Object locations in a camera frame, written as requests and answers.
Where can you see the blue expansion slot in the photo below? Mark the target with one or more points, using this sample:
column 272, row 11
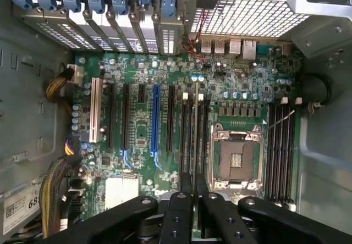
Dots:
column 156, row 117

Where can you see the blue serial port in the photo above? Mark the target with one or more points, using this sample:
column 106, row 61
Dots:
column 263, row 49

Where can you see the black RAM slot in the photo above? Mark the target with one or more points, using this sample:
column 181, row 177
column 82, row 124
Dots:
column 191, row 134
column 278, row 150
column 207, row 134
column 183, row 134
column 201, row 134
column 271, row 150

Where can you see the silver chipset heatsink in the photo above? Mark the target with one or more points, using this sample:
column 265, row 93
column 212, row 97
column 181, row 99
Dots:
column 121, row 191

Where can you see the white barcode label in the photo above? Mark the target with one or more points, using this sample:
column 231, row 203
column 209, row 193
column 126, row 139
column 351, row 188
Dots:
column 19, row 208

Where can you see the thin silver locking lever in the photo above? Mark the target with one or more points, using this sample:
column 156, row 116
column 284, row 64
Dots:
column 279, row 121

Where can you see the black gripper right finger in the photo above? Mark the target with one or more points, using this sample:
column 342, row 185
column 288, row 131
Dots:
column 217, row 219

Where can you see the perforated metal slot cover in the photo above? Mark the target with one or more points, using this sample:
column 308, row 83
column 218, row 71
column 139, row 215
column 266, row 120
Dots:
column 60, row 31
column 168, row 39

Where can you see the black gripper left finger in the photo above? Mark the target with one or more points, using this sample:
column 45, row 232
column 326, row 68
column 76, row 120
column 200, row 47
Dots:
column 176, row 216

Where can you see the short black expansion slot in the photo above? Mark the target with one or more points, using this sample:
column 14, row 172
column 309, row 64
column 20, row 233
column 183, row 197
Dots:
column 141, row 93

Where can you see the green motherboard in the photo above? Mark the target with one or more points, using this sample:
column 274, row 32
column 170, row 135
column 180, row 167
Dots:
column 143, row 123

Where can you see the silver CPU socket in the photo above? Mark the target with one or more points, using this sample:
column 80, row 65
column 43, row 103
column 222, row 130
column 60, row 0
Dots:
column 237, row 158

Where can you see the white power connector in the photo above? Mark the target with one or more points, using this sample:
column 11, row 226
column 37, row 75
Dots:
column 77, row 74

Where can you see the long black expansion slot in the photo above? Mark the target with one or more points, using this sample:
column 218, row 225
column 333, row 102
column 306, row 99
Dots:
column 111, row 117
column 170, row 117
column 126, row 117

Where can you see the silver ethernet port block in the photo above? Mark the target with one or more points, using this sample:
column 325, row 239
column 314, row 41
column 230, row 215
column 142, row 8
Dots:
column 249, row 49

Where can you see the white expansion slot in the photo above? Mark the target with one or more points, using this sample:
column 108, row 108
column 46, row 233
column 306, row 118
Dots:
column 95, row 109

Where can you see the silver USB port stack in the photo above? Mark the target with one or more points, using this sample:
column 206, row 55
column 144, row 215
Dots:
column 207, row 46
column 235, row 46
column 219, row 46

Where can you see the grey metal PC case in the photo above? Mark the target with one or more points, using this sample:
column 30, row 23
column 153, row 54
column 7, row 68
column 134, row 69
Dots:
column 324, row 158

